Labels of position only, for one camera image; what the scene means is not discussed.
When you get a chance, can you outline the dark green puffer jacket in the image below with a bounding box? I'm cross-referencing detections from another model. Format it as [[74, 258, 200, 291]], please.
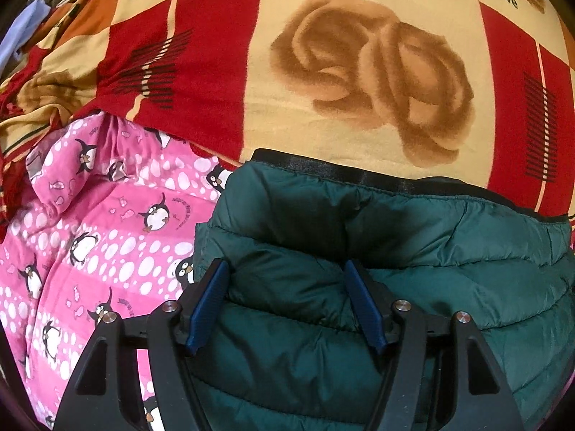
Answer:
[[189, 150, 574, 430]]

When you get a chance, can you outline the pink penguin fleece blanket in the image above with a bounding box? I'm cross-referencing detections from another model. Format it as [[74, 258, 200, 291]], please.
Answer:
[[1, 113, 229, 426]]

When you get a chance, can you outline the red cream rose blanket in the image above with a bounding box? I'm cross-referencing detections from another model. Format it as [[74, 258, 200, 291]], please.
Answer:
[[1, 0, 574, 218]]

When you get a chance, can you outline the lavender cloth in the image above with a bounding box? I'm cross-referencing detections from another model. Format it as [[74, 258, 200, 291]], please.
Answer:
[[0, 0, 51, 72]]

